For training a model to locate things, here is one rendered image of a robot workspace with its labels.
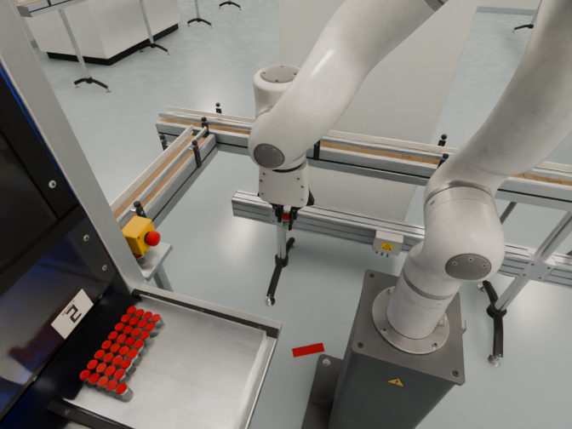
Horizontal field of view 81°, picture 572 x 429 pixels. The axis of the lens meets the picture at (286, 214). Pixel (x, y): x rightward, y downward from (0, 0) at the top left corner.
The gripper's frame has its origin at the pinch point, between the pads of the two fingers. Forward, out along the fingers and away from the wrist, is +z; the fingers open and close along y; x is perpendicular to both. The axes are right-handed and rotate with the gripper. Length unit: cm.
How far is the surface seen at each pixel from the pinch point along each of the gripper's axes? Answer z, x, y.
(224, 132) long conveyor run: 25, 61, -43
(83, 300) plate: 8.9, -25.9, -38.6
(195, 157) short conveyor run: 23, 41, -46
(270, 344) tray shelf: 24.4, -20.3, 0.3
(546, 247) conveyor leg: 58, 55, 93
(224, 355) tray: 23.6, -25.5, -9.2
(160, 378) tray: 22.7, -33.6, -20.9
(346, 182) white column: 91, 113, 8
